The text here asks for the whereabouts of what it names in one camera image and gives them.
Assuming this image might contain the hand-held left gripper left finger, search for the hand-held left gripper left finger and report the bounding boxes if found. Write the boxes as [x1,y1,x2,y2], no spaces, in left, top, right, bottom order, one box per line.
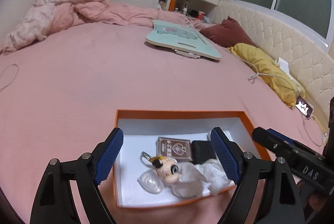
[30,127,124,224]

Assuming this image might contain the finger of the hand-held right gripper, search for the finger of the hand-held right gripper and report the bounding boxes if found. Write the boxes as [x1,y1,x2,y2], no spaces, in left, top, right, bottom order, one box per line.
[252,127,295,162]
[269,129,324,159]

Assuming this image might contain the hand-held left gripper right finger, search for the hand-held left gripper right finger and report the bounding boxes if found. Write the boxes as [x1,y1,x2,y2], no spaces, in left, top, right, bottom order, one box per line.
[210,127,306,224]

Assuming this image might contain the white tissue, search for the white tissue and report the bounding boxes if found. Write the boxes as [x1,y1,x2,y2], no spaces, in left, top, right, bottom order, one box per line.
[171,159,235,198]

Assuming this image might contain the black case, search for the black case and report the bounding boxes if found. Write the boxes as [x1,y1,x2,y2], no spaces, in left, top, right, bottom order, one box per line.
[191,140,220,164]

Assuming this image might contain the orange cardboard box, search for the orange cardboard box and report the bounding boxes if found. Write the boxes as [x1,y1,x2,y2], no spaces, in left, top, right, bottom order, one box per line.
[114,109,272,210]

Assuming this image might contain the clear plastic blister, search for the clear plastic blister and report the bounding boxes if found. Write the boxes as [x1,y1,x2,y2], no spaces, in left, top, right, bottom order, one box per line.
[137,170,167,194]

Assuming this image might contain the brown playing card pack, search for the brown playing card pack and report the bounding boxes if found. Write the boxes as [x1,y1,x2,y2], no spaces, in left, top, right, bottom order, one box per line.
[156,136,195,162]

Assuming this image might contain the doll head keychain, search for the doll head keychain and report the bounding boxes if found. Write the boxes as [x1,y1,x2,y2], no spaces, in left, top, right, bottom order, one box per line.
[141,151,180,184]

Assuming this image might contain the smartphone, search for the smartphone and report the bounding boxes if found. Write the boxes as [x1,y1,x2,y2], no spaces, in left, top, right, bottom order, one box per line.
[295,95,315,118]

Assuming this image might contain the pink bed sheet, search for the pink bed sheet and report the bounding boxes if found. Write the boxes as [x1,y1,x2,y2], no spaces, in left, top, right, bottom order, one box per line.
[0,20,329,224]

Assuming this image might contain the yellow pillow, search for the yellow pillow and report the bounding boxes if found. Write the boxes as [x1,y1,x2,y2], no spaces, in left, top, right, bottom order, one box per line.
[227,43,306,107]

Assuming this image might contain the cream tufted headboard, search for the cream tufted headboard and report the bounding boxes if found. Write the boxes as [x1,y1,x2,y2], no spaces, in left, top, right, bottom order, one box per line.
[211,1,334,120]

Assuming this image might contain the maroon pillow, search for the maroon pillow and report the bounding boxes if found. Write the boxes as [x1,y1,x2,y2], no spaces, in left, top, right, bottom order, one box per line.
[200,16,257,48]

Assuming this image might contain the light green cartoon lap board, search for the light green cartoon lap board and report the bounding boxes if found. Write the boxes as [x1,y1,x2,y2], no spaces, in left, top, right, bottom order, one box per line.
[145,19,222,60]

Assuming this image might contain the pink duvet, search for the pink duvet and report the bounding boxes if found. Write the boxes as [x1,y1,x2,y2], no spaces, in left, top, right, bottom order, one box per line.
[0,0,209,56]

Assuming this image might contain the thin cord loop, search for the thin cord loop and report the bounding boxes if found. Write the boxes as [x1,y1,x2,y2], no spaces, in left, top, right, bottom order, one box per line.
[0,63,19,92]

